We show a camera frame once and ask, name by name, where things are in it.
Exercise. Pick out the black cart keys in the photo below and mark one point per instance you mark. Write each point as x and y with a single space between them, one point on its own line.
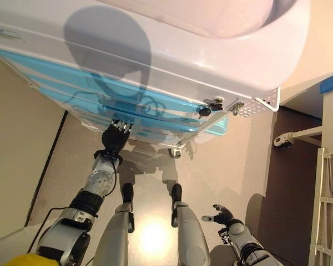
204 112

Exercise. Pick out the yellow fabric piece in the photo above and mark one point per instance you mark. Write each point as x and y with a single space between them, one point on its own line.
30 260

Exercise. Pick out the metal cart latch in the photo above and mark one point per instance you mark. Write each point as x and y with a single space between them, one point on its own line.
237 107

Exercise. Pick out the light blue waste bin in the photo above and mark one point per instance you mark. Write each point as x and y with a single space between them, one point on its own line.
219 127

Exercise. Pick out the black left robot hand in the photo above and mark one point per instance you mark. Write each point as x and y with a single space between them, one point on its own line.
115 138

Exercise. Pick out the white perforated side basket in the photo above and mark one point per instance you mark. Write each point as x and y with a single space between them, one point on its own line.
269 99

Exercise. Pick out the blue white cart drawer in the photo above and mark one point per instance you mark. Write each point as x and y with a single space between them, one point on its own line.
58 72
61 92
161 123

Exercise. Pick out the silver right robot leg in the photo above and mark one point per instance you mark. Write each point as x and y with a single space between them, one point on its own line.
188 230

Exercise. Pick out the silver left robot leg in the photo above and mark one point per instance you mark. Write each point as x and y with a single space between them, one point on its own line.
116 235

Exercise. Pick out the white hospital bed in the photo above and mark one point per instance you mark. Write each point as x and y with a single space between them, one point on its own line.
328 124

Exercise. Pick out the white medical cart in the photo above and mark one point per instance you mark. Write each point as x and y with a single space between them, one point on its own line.
211 55

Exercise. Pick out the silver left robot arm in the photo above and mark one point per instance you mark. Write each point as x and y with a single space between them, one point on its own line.
100 180

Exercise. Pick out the silver robot leg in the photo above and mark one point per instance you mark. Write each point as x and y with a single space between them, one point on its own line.
116 235
188 230

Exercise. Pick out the blue bed corner piece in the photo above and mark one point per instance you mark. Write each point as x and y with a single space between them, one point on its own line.
331 83

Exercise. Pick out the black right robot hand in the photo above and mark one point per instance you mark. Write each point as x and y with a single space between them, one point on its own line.
224 217

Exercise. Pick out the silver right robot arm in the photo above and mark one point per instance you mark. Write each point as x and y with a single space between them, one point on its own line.
238 231

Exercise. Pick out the grey cart caster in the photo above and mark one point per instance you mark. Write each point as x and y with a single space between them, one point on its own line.
176 153

